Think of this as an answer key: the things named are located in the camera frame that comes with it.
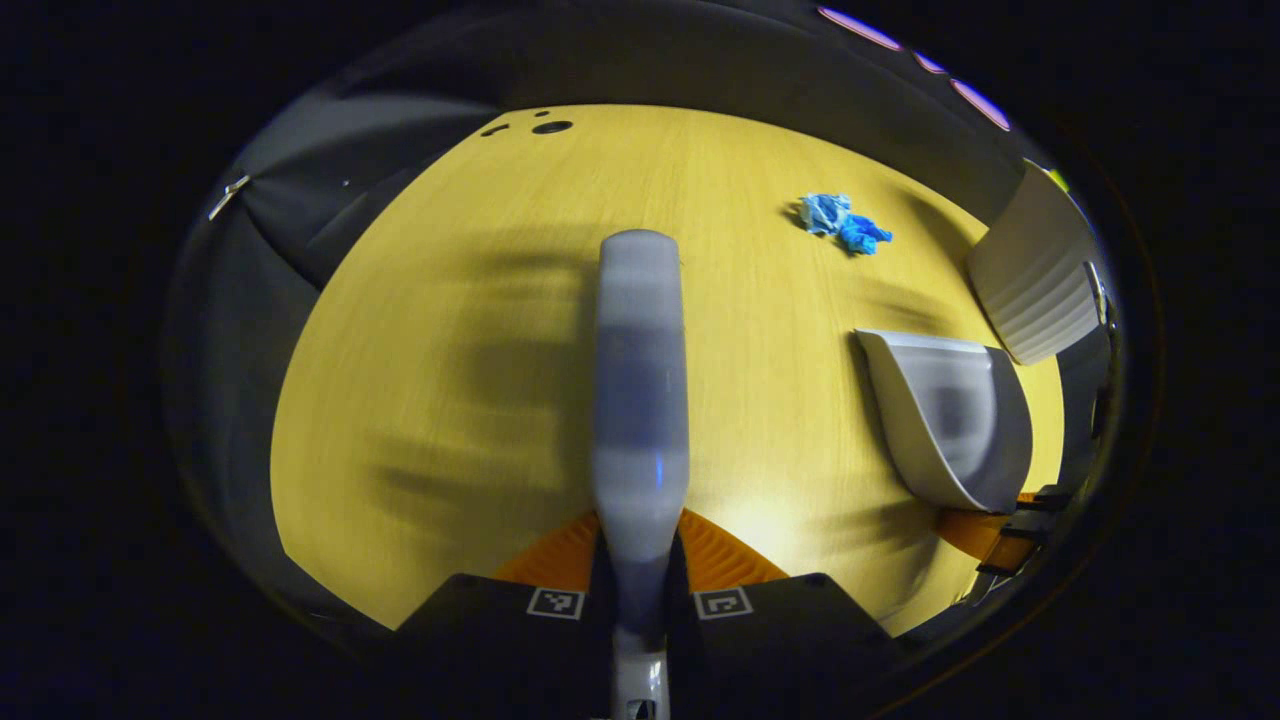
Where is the white ribbed garbage bin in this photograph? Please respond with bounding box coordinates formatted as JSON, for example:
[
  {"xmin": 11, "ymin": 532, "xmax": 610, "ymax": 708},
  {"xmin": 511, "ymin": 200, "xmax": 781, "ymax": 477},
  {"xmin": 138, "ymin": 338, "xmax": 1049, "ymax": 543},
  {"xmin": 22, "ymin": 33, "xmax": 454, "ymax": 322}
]
[{"xmin": 964, "ymin": 158, "xmax": 1107, "ymax": 367}]

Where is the black backdrop cloth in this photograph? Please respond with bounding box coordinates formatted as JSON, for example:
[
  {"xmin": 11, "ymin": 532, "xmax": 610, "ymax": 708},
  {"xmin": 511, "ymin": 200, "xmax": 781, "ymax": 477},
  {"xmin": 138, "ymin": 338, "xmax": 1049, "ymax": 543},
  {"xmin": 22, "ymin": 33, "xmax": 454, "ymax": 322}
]
[{"xmin": 163, "ymin": 0, "xmax": 1113, "ymax": 641}]

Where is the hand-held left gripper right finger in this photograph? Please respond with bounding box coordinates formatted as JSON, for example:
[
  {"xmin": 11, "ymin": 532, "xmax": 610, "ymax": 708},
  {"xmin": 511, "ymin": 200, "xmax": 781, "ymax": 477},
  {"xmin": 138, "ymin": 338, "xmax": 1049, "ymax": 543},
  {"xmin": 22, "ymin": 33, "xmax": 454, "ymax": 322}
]
[{"xmin": 667, "ymin": 508, "xmax": 896, "ymax": 707}]

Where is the blue paper trash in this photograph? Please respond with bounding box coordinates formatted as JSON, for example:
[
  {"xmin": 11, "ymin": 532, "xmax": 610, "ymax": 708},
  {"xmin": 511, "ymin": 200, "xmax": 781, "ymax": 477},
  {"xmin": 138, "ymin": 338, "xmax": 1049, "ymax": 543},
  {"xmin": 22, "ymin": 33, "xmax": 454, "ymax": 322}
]
[{"xmin": 796, "ymin": 191, "xmax": 895, "ymax": 257}]

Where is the white cloth clip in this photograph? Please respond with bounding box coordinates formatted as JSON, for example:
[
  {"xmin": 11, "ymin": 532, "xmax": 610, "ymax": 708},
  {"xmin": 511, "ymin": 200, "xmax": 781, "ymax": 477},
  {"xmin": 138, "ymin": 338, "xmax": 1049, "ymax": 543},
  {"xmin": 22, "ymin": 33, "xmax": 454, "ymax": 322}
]
[{"xmin": 207, "ymin": 174, "xmax": 252, "ymax": 222}]

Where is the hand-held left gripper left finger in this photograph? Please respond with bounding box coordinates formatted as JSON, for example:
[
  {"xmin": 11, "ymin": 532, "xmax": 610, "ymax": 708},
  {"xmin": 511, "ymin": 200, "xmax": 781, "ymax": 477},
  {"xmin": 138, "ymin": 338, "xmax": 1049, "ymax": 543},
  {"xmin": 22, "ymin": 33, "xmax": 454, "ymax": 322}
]
[{"xmin": 394, "ymin": 510, "xmax": 614, "ymax": 703}]

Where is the grey dustpan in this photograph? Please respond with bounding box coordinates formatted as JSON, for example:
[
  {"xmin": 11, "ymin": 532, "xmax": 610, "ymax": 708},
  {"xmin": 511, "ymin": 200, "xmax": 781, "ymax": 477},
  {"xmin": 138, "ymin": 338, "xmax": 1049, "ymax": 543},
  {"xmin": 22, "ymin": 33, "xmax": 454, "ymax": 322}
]
[{"xmin": 854, "ymin": 327, "xmax": 1035, "ymax": 515}]

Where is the small grey broom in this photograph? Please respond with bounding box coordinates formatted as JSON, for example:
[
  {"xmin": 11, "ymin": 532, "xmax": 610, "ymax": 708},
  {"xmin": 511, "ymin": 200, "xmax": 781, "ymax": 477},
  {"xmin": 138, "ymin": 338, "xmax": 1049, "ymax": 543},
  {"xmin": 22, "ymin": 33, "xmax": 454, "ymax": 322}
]
[{"xmin": 590, "ymin": 229, "xmax": 692, "ymax": 720}]

